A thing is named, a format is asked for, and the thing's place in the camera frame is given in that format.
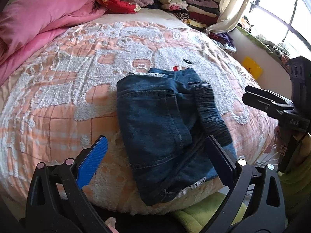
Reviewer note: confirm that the window frame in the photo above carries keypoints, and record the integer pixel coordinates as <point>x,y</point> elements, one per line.
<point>283,22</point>

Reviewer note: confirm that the yellow flat object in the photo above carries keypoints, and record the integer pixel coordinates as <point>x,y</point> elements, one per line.
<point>252,67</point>

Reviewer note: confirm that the person's right hand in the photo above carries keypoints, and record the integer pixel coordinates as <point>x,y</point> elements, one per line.
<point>280,144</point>

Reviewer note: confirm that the pink duvet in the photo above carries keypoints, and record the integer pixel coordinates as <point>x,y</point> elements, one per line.
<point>27,25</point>

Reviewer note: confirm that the orange white chenille bedspread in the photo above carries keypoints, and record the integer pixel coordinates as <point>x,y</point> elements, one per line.
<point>64,96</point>

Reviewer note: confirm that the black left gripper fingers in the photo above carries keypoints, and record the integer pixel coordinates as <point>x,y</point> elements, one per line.
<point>271,103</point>

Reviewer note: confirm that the stack of folded clothes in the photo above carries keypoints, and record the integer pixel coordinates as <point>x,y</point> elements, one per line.
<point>197,14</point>

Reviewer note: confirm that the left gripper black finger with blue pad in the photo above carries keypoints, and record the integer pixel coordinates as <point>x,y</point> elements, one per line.
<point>56,201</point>

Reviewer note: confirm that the mauve plush cloth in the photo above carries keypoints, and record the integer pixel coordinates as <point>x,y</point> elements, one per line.
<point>141,3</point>

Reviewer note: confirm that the purple clothes pile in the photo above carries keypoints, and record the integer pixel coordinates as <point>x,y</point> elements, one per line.
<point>224,41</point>

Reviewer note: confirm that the red fabric item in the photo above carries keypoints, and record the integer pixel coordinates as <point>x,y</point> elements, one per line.
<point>120,7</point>

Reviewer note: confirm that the cream curtain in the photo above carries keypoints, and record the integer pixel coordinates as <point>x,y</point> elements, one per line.
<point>230,14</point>

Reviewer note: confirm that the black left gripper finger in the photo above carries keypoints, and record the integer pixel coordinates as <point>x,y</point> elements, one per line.
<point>254,202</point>

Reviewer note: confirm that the blue denim pants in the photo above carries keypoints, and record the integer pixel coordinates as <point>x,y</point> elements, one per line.
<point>165,118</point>

